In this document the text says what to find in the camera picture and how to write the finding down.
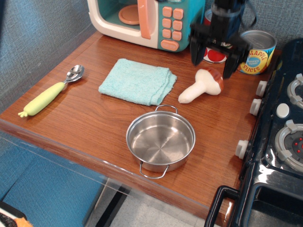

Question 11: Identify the green handled metal spoon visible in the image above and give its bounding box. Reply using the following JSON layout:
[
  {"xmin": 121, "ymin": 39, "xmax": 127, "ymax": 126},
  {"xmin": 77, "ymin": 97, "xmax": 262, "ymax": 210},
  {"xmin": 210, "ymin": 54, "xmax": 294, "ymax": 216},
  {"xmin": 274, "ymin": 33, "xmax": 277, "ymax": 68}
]
[{"xmin": 18, "ymin": 65, "xmax": 85, "ymax": 118}]

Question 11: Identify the white stove knob bottom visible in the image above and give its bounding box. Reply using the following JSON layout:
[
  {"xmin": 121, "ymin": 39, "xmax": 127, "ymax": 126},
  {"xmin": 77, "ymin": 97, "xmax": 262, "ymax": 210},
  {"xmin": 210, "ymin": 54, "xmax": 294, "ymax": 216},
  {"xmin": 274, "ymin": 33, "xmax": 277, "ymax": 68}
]
[{"xmin": 235, "ymin": 140, "xmax": 249, "ymax": 159}]

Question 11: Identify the tomato sauce can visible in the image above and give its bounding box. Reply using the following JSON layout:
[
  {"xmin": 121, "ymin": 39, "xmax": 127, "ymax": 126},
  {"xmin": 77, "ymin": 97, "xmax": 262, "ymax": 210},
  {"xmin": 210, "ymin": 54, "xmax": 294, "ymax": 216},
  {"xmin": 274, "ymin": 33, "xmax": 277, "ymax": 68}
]
[{"xmin": 203, "ymin": 9, "xmax": 227, "ymax": 63}]

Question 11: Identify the teal folded cloth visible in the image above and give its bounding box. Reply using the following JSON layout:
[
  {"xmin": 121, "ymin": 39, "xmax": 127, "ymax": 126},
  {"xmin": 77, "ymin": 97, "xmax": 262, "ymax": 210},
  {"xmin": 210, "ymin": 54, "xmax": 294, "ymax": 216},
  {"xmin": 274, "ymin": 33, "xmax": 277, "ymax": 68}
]
[{"xmin": 98, "ymin": 59, "xmax": 177, "ymax": 106}]

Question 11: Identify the orange plush item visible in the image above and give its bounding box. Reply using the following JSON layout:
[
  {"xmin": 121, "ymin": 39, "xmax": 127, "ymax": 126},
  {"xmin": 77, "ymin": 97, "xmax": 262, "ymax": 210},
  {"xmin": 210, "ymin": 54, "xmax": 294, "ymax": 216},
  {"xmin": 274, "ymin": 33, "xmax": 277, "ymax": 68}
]
[{"xmin": 13, "ymin": 218, "xmax": 33, "ymax": 227}]

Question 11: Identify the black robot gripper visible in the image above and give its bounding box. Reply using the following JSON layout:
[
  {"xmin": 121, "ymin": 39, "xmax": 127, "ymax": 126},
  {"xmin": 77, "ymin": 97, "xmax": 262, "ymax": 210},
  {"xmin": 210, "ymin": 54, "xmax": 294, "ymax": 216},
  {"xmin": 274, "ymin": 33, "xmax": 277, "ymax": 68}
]
[{"xmin": 189, "ymin": 0, "xmax": 251, "ymax": 79}]

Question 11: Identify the pineapple slices can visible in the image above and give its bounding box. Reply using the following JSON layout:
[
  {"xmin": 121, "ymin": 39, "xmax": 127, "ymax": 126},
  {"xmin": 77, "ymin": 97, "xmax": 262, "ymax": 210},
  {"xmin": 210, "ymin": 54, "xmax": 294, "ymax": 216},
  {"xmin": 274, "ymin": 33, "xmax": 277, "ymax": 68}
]
[{"xmin": 238, "ymin": 30, "xmax": 277, "ymax": 75}]

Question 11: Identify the black toy stove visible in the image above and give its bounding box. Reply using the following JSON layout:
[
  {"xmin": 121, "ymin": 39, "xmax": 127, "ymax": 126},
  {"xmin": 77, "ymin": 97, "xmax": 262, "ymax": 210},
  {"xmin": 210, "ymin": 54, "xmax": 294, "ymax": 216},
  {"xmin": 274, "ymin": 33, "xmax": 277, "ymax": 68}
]
[{"xmin": 205, "ymin": 38, "xmax": 303, "ymax": 227}]

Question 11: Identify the white stove knob middle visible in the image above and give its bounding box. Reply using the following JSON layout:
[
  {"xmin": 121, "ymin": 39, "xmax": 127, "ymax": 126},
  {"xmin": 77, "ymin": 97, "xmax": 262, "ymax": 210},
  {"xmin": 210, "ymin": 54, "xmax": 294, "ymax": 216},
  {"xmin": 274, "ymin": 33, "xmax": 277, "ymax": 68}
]
[{"xmin": 250, "ymin": 99, "xmax": 262, "ymax": 116}]

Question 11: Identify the white stove knob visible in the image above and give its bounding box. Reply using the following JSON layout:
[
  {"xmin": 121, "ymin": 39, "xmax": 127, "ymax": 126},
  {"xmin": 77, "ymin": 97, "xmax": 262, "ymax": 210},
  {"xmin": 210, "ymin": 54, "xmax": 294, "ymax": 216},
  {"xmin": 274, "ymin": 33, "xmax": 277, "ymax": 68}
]
[
  {"xmin": 235, "ymin": 140, "xmax": 249, "ymax": 159},
  {"xmin": 256, "ymin": 80, "xmax": 267, "ymax": 97},
  {"xmin": 250, "ymin": 99, "xmax": 262, "ymax": 116}
]

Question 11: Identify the white plush mushroom toy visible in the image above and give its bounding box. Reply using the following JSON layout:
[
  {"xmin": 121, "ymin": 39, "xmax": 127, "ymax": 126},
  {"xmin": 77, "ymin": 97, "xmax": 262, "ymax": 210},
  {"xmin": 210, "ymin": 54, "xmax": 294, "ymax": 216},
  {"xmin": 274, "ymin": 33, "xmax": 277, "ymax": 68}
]
[{"xmin": 178, "ymin": 68, "xmax": 224, "ymax": 104}]

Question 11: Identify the white stove knob top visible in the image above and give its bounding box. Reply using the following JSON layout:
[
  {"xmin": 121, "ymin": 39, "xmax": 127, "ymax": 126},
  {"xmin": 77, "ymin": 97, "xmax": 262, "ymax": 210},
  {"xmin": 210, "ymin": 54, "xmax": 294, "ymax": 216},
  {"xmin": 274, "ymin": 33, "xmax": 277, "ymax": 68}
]
[{"xmin": 256, "ymin": 80, "xmax": 267, "ymax": 97}]

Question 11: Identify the teal toy microwave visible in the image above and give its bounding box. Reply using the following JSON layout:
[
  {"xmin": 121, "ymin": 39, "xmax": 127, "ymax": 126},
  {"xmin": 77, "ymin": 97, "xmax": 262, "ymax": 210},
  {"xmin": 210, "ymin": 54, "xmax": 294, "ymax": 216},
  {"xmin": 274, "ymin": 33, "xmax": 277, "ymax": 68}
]
[{"xmin": 88, "ymin": 0, "xmax": 205, "ymax": 52}]

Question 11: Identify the small steel pot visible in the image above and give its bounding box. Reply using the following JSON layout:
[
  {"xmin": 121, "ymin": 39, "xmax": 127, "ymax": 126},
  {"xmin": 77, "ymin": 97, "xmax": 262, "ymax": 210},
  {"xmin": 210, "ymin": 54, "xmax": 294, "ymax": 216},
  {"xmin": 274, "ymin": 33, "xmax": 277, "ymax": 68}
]
[{"xmin": 125, "ymin": 105, "xmax": 196, "ymax": 180}]

